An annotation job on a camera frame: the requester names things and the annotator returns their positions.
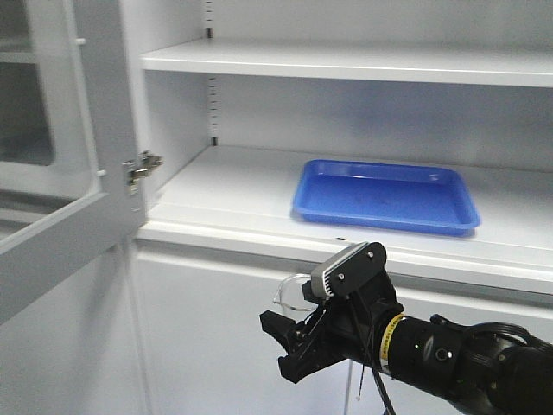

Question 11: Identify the clear glass beaker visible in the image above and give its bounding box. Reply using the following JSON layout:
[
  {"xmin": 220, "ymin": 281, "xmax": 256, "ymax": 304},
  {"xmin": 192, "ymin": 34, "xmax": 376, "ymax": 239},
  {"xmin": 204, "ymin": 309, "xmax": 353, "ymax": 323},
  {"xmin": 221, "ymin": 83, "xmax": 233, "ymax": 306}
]
[{"xmin": 272, "ymin": 273, "xmax": 316, "ymax": 312}]

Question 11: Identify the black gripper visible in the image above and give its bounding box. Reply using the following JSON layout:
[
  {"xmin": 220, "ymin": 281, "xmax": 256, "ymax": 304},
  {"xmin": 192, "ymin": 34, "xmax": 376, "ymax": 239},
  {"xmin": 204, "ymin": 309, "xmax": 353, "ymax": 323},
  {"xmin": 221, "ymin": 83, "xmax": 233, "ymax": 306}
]
[{"xmin": 259, "ymin": 271, "xmax": 404, "ymax": 383}]

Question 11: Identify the upper cabinet shelf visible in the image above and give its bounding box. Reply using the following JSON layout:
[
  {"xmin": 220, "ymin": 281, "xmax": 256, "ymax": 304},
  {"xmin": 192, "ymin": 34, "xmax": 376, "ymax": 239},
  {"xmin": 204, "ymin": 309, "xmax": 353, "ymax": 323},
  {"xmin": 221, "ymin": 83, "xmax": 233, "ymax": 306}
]
[{"xmin": 141, "ymin": 39, "xmax": 552, "ymax": 88}]

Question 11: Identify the metal door hinge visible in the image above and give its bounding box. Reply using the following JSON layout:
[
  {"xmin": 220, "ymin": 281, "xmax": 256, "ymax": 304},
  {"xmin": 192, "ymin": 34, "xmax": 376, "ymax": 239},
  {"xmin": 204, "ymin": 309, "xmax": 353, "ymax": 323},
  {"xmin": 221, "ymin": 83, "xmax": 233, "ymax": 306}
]
[{"xmin": 122, "ymin": 150, "xmax": 164, "ymax": 195}]

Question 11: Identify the blue plastic tray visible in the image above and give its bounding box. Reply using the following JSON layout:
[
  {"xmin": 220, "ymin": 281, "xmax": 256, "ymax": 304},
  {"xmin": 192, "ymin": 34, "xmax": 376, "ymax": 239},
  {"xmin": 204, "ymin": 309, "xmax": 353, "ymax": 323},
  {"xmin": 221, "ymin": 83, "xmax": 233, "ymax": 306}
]
[{"xmin": 292, "ymin": 159, "xmax": 480, "ymax": 236}]

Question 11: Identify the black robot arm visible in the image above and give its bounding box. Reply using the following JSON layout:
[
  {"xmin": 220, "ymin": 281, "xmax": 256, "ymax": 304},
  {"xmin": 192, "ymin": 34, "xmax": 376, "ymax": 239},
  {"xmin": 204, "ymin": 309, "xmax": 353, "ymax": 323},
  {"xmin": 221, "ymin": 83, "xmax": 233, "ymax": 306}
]
[{"xmin": 260, "ymin": 271, "xmax": 552, "ymax": 414}]

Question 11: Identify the lower cabinet shelf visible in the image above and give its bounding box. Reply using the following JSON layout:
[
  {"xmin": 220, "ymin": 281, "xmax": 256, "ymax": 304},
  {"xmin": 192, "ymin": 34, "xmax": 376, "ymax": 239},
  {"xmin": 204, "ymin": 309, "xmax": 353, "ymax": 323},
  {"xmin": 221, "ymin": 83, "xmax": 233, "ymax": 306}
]
[{"xmin": 137, "ymin": 146, "xmax": 552, "ymax": 294}]

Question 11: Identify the cabinet shelf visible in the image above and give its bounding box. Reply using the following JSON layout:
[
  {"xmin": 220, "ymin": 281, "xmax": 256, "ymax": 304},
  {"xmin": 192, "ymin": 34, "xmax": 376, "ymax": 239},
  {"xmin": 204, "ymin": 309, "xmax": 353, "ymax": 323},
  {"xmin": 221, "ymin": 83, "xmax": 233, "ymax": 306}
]
[
  {"xmin": 137, "ymin": 146, "xmax": 552, "ymax": 294},
  {"xmin": 141, "ymin": 39, "xmax": 552, "ymax": 88}
]

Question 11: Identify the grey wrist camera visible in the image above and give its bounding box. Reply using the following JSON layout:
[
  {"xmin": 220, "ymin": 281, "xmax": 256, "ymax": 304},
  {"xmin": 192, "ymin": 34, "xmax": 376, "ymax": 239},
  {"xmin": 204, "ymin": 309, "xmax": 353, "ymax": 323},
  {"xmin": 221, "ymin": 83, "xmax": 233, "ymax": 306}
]
[{"xmin": 310, "ymin": 242, "xmax": 387, "ymax": 299}]

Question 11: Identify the glass cabinet door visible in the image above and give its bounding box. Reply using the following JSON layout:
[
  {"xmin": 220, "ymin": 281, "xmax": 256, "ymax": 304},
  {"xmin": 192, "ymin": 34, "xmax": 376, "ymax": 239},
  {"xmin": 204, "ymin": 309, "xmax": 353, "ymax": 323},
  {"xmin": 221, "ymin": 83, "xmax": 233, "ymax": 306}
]
[{"xmin": 1, "ymin": 1, "xmax": 145, "ymax": 321}]

